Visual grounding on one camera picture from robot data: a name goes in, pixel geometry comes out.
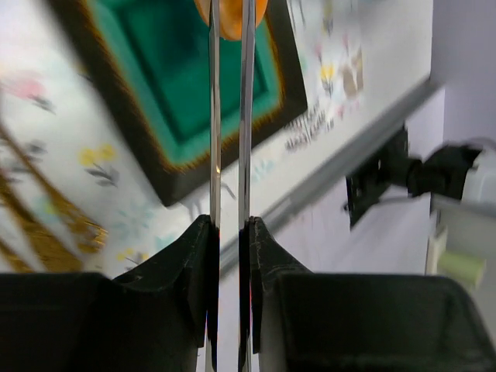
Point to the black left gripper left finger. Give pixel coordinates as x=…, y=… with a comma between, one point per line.
x=151, y=318

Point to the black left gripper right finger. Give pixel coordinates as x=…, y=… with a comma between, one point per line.
x=306, y=321

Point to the orange bread piece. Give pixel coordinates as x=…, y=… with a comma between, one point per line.
x=231, y=17

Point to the silver metal tongs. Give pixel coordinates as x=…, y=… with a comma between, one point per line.
x=213, y=255

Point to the gold fork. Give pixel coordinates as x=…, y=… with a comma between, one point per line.
x=89, y=236

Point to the black and teal square plate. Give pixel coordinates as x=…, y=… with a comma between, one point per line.
x=149, y=62

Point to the animal print placemat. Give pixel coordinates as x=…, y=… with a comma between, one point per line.
x=377, y=53

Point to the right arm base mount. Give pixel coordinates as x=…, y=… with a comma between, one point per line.
x=366, y=184

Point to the aluminium rail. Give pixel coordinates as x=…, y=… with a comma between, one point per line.
x=302, y=199

